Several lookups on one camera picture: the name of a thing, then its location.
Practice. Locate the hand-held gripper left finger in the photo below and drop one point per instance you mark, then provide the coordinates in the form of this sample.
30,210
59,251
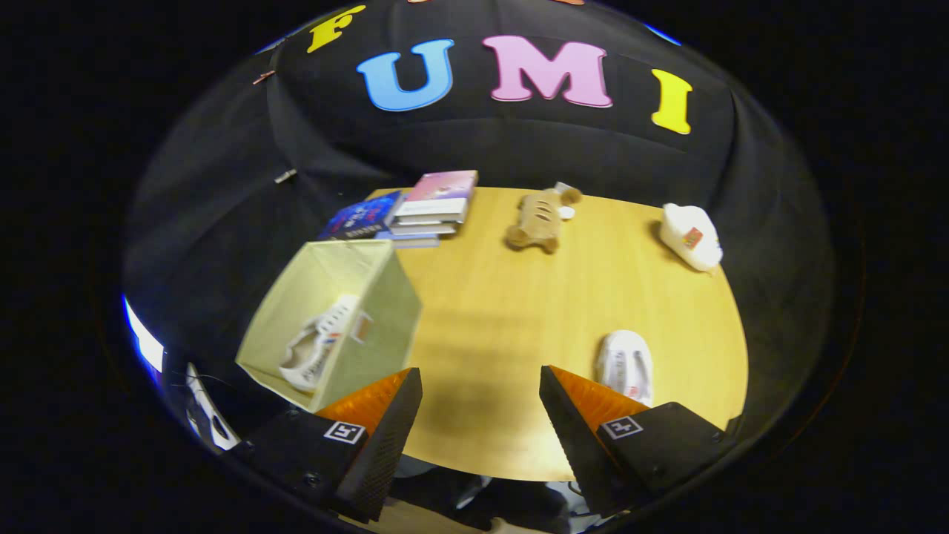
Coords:
378,452

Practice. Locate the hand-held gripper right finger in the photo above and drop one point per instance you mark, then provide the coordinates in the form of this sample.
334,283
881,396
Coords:
574,441

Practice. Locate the white shoe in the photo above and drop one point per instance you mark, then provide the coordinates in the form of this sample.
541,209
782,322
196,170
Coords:
626,363
311,356

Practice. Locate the pale green fabric storage box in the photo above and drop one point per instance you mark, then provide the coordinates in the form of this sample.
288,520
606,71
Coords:
385,304

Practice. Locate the white device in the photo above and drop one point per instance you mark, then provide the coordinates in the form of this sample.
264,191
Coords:
207,411

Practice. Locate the light blue book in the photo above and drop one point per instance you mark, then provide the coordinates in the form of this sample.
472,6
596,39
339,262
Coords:
408,240

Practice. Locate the tan bread-shaped plush toy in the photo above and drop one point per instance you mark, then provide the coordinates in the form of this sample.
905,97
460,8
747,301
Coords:
537,219

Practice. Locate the thin white book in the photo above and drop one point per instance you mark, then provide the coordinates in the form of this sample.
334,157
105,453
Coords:
422,228

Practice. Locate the white plush toy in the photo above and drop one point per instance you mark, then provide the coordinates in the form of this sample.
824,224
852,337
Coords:
693,237

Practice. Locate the dark blue book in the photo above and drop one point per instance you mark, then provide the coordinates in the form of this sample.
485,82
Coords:
363,216

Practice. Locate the lit monitor screen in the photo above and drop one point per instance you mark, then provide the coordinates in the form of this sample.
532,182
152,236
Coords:
144,341

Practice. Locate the pink cover book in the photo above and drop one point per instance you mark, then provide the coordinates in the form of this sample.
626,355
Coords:
443,189

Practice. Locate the silver clip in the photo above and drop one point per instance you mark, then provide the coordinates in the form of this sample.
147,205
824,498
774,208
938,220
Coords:
285,176

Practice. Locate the black backdrop cloth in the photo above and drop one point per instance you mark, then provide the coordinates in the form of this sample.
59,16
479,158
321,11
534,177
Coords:
556,148

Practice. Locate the pink clip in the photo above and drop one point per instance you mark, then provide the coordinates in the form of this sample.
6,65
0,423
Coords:
263,76

